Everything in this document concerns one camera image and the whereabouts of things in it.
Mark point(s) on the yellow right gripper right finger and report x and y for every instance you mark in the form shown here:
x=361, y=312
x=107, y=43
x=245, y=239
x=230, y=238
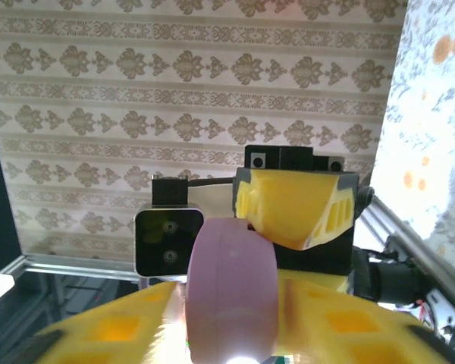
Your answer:
x=326, y=326

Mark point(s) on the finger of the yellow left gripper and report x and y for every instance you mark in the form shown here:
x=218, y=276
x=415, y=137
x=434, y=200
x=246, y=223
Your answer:
x=288, y=204

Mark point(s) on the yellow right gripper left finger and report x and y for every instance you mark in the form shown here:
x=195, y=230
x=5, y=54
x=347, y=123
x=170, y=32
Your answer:
x=136, y=326

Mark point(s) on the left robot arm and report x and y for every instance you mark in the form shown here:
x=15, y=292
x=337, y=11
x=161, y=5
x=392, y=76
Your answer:
x=394, y=280

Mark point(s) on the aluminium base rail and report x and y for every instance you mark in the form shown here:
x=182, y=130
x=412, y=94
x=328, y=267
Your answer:
x=383, y=220

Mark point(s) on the aluminium frame post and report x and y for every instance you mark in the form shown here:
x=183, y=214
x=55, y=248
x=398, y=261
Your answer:
x=79, y=267

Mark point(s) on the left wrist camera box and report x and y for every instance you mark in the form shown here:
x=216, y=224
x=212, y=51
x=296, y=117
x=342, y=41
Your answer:
x=167, y=242

